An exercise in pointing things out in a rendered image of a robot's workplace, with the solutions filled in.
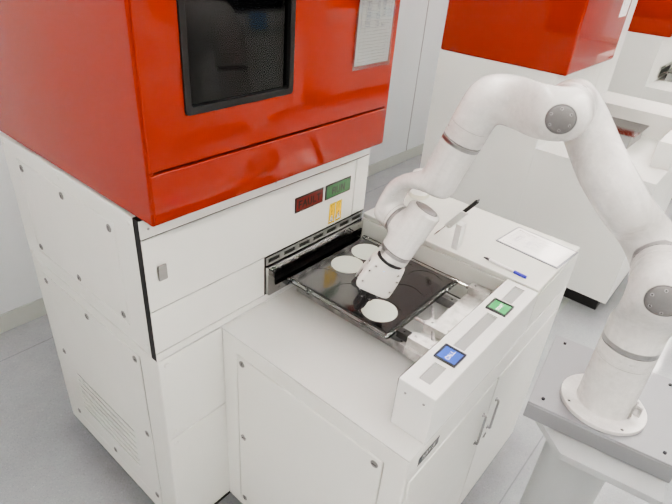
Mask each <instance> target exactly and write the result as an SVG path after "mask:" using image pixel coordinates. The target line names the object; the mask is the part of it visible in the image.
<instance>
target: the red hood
mask: <svg viewBox="0 0 672 504"><path fill-rule="evenodd" d="M399 8H400V0H0V131H1V132H3V133H5V134H6V135H8V136H9V137H11V138H12V139H14V140H16V141H17V142H19V143H20V144H22V145H24V146H25V147H27V148H28V149H30V150H32V151H33V152H35V153H36V154H38V155H39V156H41V157H43V158H44V159H46V160H47V161H49V162H51V163H52V164H54V165H55V166H57V167H58V168H60V169H62V170H63V171H65V172H66V173H68V174H70V175H71V176H73V177H74V178H76V179H78V180H79V181H81V182H82V183H84V184H85V185H87V186H89V187H90V188H92V189H93V190H95V191H97V192H98V193H100V194H101V195H103V196H104V197H106V198H108V199H109V200H111V201H112V202H114V203H116V204H117V205H119V206H120V207H122V208H124V209H125V210H127V211H128V212H130V213H131V214H133V215H135V216H136V217H138V218H139V219H141V220H143V221H144V222H146V223H147V224H149V225H150V226H152V227H154V226H157V225H160V224H163V223H165V222H168V221H171V220H173V219H176V218H179V217H182V216H184V215H187V214H190V213H193V212H195V211H198V210H201V209H203V208H206V207H209V206H212V205H214V204H217V203H220V202H223V201H225V200H228V199H231V198H233V197H236V196H239V195H242V194H244V193H247V192H250V191H253V190H255V189H258V188H261V187H263V186H266V185H269V184H272V183H274V182H277V181H280V180H283V179H285V178H288V177H291V176H293V175H296V174H299V173H302V172H304V171H307V170H310V169H313V168H315V167H318V166H321V165H323V164H326V163H329V162H332V161H334V160H337V159H340V158H343V157H345V156H348V155H351V154H353V153H356V152H359V151H362V150H364V149H367V148H370V147H372V146H375V145H378V144H381V143H382V142H383V135H384V127H385V119H386V111H387V103H388V95H389V87H390V79H391V72H392V64H393V56H394V48H395V40H396V32H397V24H398V16H399Z"/></svg>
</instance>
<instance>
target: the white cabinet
mask: <svg viewBox="0 0 672 504"><path fill-rule="evenodd" d="M566 287H567V286H565V287H564V288H563V289H562V290H561V291H560V293H559V294H558V295H557V296H556V297H555V298H554V299H553V300H552V302H551V303H550V304H549V305H548V306H547V307H546V308H545V309H544V311H543V312H542V313H541V314H540V315H539V316H538V317H537V318H536V320H535V321H534V322H533V323H532V324H531V325H530V326H529V327H528V329H527V330H526V331H525V334H524V335H523V336H522V337H521V338H520V339H519V340H518V341H517V343H516V344H515V345H514V346H513V347H512V348H511V349H510V350H509V352H508V353H507V354H506V355H505V356H504V357H503V358H502V359H501V361H500V362H499V363H498V364H497V365H496V366H495V367H494V369H493V370H492V371H491V372H490V373H489V374H488V375H487V376H486V378H485V379H484V380H483V381H482V382H481V383H480V384H479V385H478V387H477V388H476V389H475V390H474V391H473V392H472V393H471V394H470V396H469V397H468V398H467V399H466V400H465V401H464V402H463V403H462V405H461V406H460V407H459V408H458V409H457V410H456V411H455V412H454V414H453V415H452V416H451V417H450V418H449V419H448V420H447V422H446V423H445V424H444V425H443V426H442V427H441V428H440V429H439V431H438V432H437V433H436V434H435V435H434V436H433V437H432V438H431V440H430V441H429V442H428V443H427V444H426V445H425V446H424V447H423V449H422V450H421V451H420V452H419V453H418V454H417V455H416V456H415V458H414V459H413V460H412V461H411V462H410V463H408V462H407V461H406V460H404V459H403V458H401V457H400V456H399V455H397V454H396V453H395V452H393V451H392V450H390V449H389V448H388V447H386V446H385V445H383V444H382V443H381V442H379V441H378V440H376V439H375V438H374V437H372V436H371V435H369V434H368V433H367V432H365V431H364V430H363V429H361V428H360V427H358V426H357V425H356V424H354V423H353V422H351V421H350V420H349V419H347V418H346V417H344V416H343V415H342V414H340V413H339V412H338V411H336V410H335V409H333V408H332V407H331V406H329V405H328V404H326V403H325V402H324V401H322V400H321V399H319V398H318V397H317V396H315V395H314V394H313V393H311V392H310V391H308V390H307V389H306V388H304V387H303V386H301V385H300V384H299V383H297V382H296V381H294V380H293V379H292V378H290V377H289V376H288V375H286V374H285V373H283V372H282V371H281V370H279V369H278V368H276V367H275V366H274V365H272V364H271V363H269V362H268V361H267V360H265V359H264V358H263V357H261V356H260V355H258V354H257V353H256V352H254V351H253V350H251V349H250V348H249V347H247V346H246V345H244V344H243V343H242V342H240V341H239V340H237V339H236V338H235V337H233V336H232V335H231V334H229V333H228V332H226V331H225V330H224V329H222V332H223V354H224V375H225V396H226V418H227V439H228V460H229V482H230V492H231V493H232V494H233V495H234V496H235V497H236V498H237V499H238V500H239V501H240V502H242V503H243V504H461V503H462V501H463V500H464V499H465V497H466V496H467V494H468V493H469V492H470V490H471V489H472V487H473V486H474V485H475V483H476V482H477V481H478V479H479V478H480V476H481V475H482V474H483V472H484V471H485V469H486V468H487V467H488V465H489V464H490V463H491V461H492V460H493V458H494V457H495V456H496V454H497V453H498V451H499V450H500V449H501V447H502V446H503V445H504V443H505V442H506V440H507V439H508V438H509V436H510V435H511V433H512V432H513V429H514V427H515V424H516V421H517V419H518V416H519V413H520V411H521V408H522V405H523V403H524V400H525V397H526V394H527V392H528V389H529V386H530V384H531V381H532V378H533V376H534V373H535V370H536V368H537V365H538V362H539V360H540V357H541V354H542V351H543V349H544V346H545V343H546V341H547V338H548V335H549V333H550V330H551V327H552V325H553V322H554V319H555V316H556V314H557V311H558V308H559V306H560V303H561V300H562V298H563V295H564V292H565V290H566Z"/></svg>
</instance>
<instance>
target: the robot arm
mask: <svg viewBox="0 0 672 504"><path fill-rule="evenodd" d="M497 125H503V126H506V127H509V128H512V129H514V130H516V131H518V132H520V133H522V134H525V135H527V136H530V137H533V138H536V139H541V140H546V141H557V142H559V141H563V142H564V145H565V147H566V150H567V153H568V156H569V158H570V161H571V164H572V167H573V169H574V172H575V174H576V177H577V179H578V181H579V183H580V185H581V187H582V189H583V191H584V192H585V194H586V196H587V198H588V199H589V201H590V203H591V204H592V206H593V208H594V209H595V211H596V212H597V214H598V216H599V217H600V219H601V220H602V221H603V223H604V224H605V225H606V227H607V228H608V229H609V230H610V231H611V233H612V234H613V235H614V236H615V238H616V239H617V240H618V242H619V243H620V245H621V247H622V248H623V250H624V252H625V255H626V257H627V260H628V263H629V267H630V270H629V279H628V283H627V286H626V289H625V292H624V294H623V296H622V298H621V300H620V302H619V304H618V305H617V307H616V308H615V309H614V310H613V311H612V312H611V313H610V315H609V317H608V319H607V322H606V324H605V326H604V329H603V331H602V333H601V335H600V338H599V340H598V342H597V345H596V347H595V349H594V352H593V354H592V356H591V359H590V361H589V363H588V366H587V368H586V370H585V373H584V374H575V375H571V376H569V377H567V378H566V379H565V380H564V381H563V383H562V385H561V389H560V394H561V398H562V401H563V402H564V404H565V406H566V407H567V408H568V410H569V411H570V412H571V413H572V414H573V415H574V416H575V417H577V418H578V419H579V420H580V421H582V422H583V423H585V424H586V425H588V426H590V427H592V428H594V429H596V430H598V431H601V432H603V433H607V434H610V435H616V436H632V435H635V434H638V433H639V432H641V431H642V430H643V429H644V427H645V426H646V423H647V413H646V410H645V408H644V406H643V405H642V403H641V402H640V401H639V400H638V399H639V397H640V395H641V393H642V391H643V389H644V387H645V385H646V383H647V381H648V379H649V377H650V376H651V374H652V372H653V370H654V368H655V366H656V364H657V362H658V360H659V358H660V356H661V354H662V352H663V350H664V348H665V346H666V344H667V342H668V340H669V339H670V338H671V336H672V221H671V220H670V219H669V218H668V217H667V216H666V214H665V213H664V212H663V211H662V209H661V208H660V207H659V206H658V204H657V203H656V202H655V200H654V199H653V197H652V196H651V194H650V193H649V191H648V189H647V187H646V186H645V184H644V182H643V180H642V179H641V177H640V175H639V173H638V171H637V169H636V168H635V166H634V164H633V162H632V160H631V159H630V157H629V155H628V153H627V151H626V148H625V146H624V144H623V142H622V140H621V137H620V135H619V133H618V130H617V128H616V126H615V123H614V121H613V119H612V116H611V114H610V112H609V110H608V108H607V106H606V104H605V102H604V100H603V98H602V97H601V95H600V93H599V92H598V91H597V89H596V88H595V86H594V85H593V84H592V83H590V82H589V81H587V80H584V79H578V78H576V79H568V80H565V81H562V82H560V83H559V84H557V85H550V84H545V83H541V82H538V81H535V80H532V79H529V78H526V77H523V76H519V75H513V74H492V75H487V76H484V77H481V78H479V79H478V80H476V81H475V82H474V83H473V84H472V85H471V86H470V87H469V88H468V89H467V91H466V92H465V94H464V96H463V97H462V99H461V101H460V103H459V105H458V106H457V108H456V110H455V112H454V114H453V116H452V117H451V119H450V121H449V123H448V125H447V127H446V128H445V130H444V132H443V134H442V136H441V138H440V140H439V142H438V144H437V145H436V147H435V149H434V151H433V153H432V155H431V157H430V159H429V161H428V163H427V164H426V166H425V168H424V169H422V170H420V171H416V172H411V173H406V174H402V175H400V176H398V177H396V178H394V179H393V180H391V181H390V182H389V183H388V185H387V186H386V187H385V189H384V191H383V192H382V194H381V196H380V198H379V200H378V202H377V204H376V206H375V210H374V215H375V217H376V219H377V220H378V222H379V223H380V224H381V225H382V226H383V227H384V228H385V229H386V230H387V232H388V234H387V236H386V238H385V239H384V241H383V242H382V243H381V245H380V247H379V251H375V252H374V253H373V254H372V255H371V256H370V257H369V258H368V259H367V260H366V261H365V262H364V264H363V265H362V266H361V267H360V269H359V270H358V271H357V273H356V275H355V278H354V279H353V280H352V281H351V284H352V286H354V287H355V288H357V289H358V295H357V296H356V298H355V299H354V301H353V304H354V309H355V310H358V311H360V310H361V309H362V308H364V307H365V305H366V304H367V302H368V301H371V300H372V299H375V298H382V299H386V298H389V297H390V295H391V294H392V293H393V291H394V290H395V288H396V286H397V285H398V283H399V281H400V279H401V277H402V275H403V273H404V270H405V268H404V267H406V265H407V264H408V263H409V261H410V260H411V259H412V257H413V256H414V254H415V253H416V252H417V250H418V249H419V248H420V246H421V245H422V244H423V242H424V241H425V239H426V238H427V237H428V235H429V234H430V233H431V231H432V230H433V229H434V227H435V226H436V224H437V223H438V222H439V216H438V214H437V213H436V212H435V211H434V210H433V209H432V208H431V207H429V206H428V205H426V204H425V203H423V202H420V201H417V200H412V201H410V203H409V204H408V206H407V207H406V206H405V205H404V198H405V197H406V195H407V194H408V192H409V191H410V190H411V189H417V190H420V191H422V192H425V193H427V194H429V195H431V196H434V197H436V198H440V199H446V198H448V197H450V196H451V195H452V194H453V193H454V192H455V190H456V189H457V187H458V186H459V184H460V183H461V181H462V179H463V178H464V176H465V174H466V173H467V171H468V170H469V168H470V166H471V165H472V163H473V162H474V160H475V158H476V157H477V155H478V153H479V152H480V150H481V148H482V147H483V145H484V144H485V142H486V140H487V139H488V137H489V135H490V134H491V132H492V130H493V129H494V127H495V126H497ZM366 292H367V293H366Z"/></svg>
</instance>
